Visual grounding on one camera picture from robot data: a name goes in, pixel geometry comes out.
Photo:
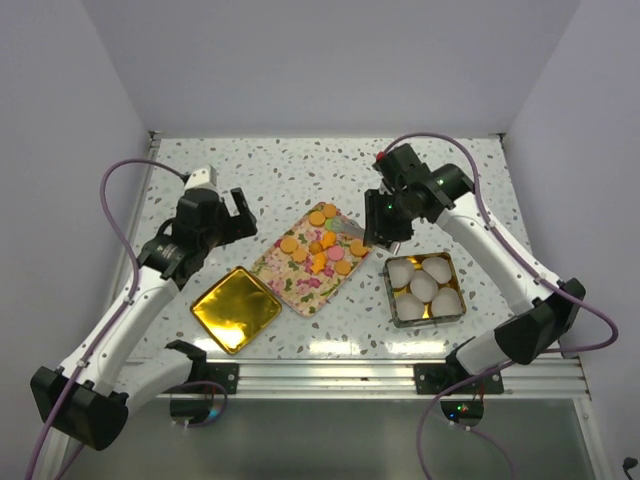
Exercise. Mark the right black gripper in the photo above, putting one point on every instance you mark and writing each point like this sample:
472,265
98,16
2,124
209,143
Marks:
377,225

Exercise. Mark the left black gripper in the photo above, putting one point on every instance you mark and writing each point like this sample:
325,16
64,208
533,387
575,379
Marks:
240,225

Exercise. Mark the pink round cookie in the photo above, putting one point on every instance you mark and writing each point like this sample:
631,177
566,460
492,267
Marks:
335,253

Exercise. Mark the orange fish cookie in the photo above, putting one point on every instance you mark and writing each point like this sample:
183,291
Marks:
319,262
328,240

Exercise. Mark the metal tongs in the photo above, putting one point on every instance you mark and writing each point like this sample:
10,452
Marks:
360,232

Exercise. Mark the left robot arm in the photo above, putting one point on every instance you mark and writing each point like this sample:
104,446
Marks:
79,398

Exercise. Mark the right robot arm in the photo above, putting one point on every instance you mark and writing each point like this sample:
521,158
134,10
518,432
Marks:
542,304

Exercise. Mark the orange round cookie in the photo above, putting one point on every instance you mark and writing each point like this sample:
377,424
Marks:
342,267
329,211
316,218
288,245
299,255
357,248

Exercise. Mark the white paper cup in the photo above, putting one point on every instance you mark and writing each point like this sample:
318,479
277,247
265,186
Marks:
438,268
423,286
400,272
446,303
409,307

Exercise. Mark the brown flower cookie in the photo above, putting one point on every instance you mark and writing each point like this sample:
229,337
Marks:
315,247

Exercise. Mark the floral rectangular tray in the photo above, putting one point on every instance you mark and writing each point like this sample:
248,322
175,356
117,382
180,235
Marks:
309,263

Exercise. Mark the square cookie tin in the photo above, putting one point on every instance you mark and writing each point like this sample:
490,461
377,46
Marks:
427,319

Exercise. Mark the gold tin lid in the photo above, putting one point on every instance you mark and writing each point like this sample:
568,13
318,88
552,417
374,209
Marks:
236,309

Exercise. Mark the left round circuit board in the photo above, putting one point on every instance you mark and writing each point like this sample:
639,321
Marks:
193,413

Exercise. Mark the round circuit board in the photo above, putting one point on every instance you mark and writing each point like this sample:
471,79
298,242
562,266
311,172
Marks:
467,413
193,413

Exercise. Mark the right round circuit board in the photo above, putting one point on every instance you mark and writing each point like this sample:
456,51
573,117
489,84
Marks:
467,413

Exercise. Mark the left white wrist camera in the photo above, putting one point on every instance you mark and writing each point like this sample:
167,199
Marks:
202,178

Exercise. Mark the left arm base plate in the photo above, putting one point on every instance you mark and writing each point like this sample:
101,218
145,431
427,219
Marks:
212,380

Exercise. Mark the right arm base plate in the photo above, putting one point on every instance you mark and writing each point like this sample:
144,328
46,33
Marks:
433,378

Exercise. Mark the aluminium frame rail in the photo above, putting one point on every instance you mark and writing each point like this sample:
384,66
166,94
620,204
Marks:
547,378

